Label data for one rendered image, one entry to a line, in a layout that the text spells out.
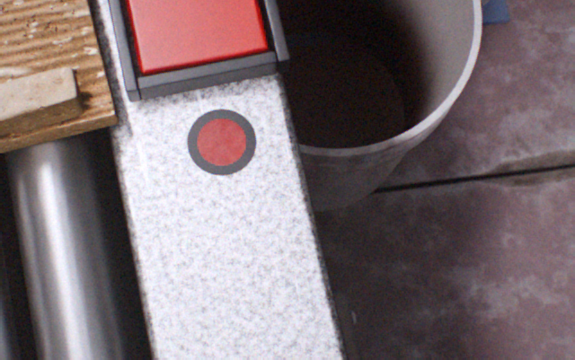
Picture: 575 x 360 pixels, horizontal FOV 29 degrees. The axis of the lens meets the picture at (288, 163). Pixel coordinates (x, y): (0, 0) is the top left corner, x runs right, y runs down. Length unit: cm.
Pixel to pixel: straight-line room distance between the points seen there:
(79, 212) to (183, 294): 6
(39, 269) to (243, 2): 15
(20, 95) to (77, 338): 11
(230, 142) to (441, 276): 96
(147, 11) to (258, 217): 11
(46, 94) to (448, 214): 103
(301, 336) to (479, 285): 97
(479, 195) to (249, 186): 99
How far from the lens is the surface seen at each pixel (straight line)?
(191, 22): 51
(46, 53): 51
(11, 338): 51
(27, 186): 51
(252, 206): 50
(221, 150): 50
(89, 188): 51
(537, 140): 151
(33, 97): 47
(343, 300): 58
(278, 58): 50
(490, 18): 154
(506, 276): 146
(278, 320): 49
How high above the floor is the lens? 140
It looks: 75 degrees down
